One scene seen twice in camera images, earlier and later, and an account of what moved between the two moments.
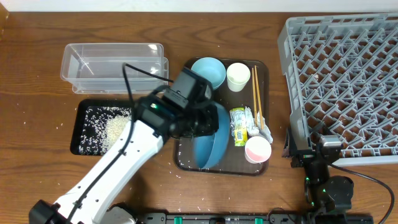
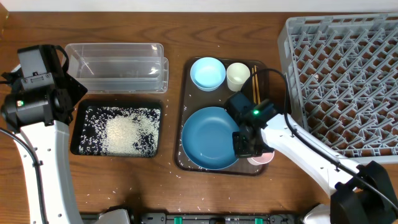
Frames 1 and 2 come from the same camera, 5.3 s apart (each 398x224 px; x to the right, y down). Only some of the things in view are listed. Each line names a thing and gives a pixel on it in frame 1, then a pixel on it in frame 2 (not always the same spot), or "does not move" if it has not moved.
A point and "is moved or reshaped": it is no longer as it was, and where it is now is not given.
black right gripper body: x=303 y=156 → x=248 y=145
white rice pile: x=102 y=126 does not move
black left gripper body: x=193 y=124 → x=71 y=90
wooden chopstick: x=260 y=112 does not move
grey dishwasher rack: x=341 y=77 does not move
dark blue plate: x=209 y=149 is moved or reshaped
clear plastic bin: x=97 y=68 does not move
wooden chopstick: x=254 y=96 does not move
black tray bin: x=98 y=122 does not move
